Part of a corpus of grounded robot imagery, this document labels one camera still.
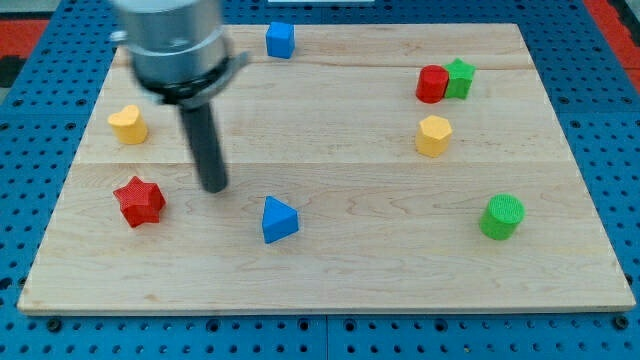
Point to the wooden board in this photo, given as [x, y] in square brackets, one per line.
[331, 133]

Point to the yellow hexagon block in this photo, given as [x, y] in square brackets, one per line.
[433, 136]

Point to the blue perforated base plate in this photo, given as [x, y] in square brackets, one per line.
[48, 106]

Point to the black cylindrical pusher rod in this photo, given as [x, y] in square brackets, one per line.
[201, 134]

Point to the red star block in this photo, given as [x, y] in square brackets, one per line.
[140, 202]

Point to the blue triangle block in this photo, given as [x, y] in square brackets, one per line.
[279, 220]

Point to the yellow heart block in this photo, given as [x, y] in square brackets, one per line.
[128, 125]

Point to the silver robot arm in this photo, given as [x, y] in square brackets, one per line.
[180, 53]

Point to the green cylinder block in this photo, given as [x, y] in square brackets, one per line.
[501, 217]

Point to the red cylinder block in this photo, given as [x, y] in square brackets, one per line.
[432, 83]

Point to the blue cube block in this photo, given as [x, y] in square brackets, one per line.
[280, 40]

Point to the green star block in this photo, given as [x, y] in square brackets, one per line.
[461, 75]

